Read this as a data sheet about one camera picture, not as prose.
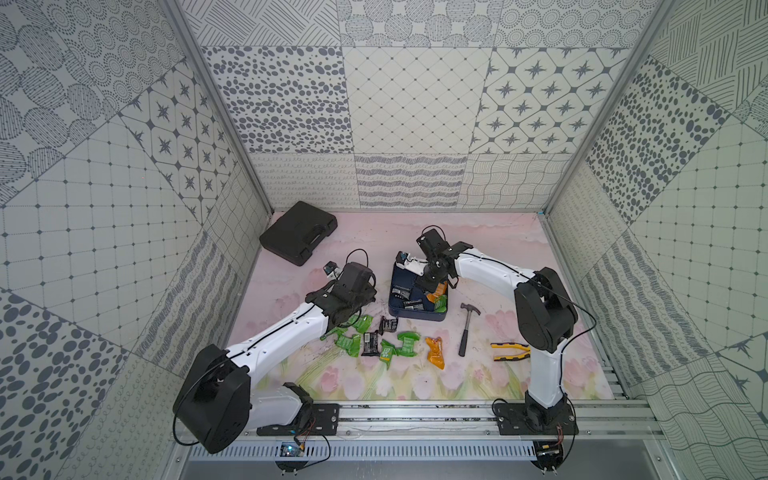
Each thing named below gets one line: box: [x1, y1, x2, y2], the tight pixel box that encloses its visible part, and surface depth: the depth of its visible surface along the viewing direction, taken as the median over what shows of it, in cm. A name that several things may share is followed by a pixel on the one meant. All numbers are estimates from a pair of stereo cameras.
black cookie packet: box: [361, 330, 380, 357], surface depth 87 cm
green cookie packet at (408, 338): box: [396, 331, 421, 357], surface depth 88 cm
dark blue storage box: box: [389, 264, 449, 322], surface depth 95 cm
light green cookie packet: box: [379, 339, 397, 371], surface depth 85 cm
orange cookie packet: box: [425, 336, 445, 370], surface depth 85 cm
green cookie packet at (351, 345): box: [334, 334, 361, 358], surface depth 88 cm
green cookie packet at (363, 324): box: [350, 314, 374, 334], surface depth 92 cm
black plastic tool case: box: [259, 201, 339, 266], surface depth 112 cm
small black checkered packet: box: [379, 316, 399, 335], surface depth 91 cm
